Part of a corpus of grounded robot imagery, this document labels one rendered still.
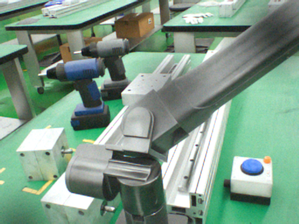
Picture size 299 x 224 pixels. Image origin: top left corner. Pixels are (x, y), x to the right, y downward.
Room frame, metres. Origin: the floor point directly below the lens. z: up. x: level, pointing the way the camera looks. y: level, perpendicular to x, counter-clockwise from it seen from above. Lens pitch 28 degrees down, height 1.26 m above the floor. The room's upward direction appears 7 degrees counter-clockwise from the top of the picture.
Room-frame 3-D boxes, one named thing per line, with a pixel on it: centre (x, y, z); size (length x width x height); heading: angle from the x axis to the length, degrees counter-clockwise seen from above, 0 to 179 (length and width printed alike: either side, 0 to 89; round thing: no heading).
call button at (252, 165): (0.50, -0.20, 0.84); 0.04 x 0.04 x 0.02
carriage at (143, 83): (0.87, 0.00, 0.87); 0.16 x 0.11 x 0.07; 159
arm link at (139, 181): (0.31, 0.03, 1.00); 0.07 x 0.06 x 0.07; 65
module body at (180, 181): (0.80, -0.18, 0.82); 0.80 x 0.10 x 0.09; 159
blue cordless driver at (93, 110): (0.88, 0.22, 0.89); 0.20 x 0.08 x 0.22; 90
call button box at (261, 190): (0.50, -0.19, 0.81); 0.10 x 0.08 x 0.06; 69
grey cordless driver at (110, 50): (1.08, 0.15, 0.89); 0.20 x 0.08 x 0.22; 91
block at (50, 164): (0.66, 0.27, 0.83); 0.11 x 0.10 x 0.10; 84
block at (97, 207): (0.46, 0.15, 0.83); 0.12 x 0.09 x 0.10; 69
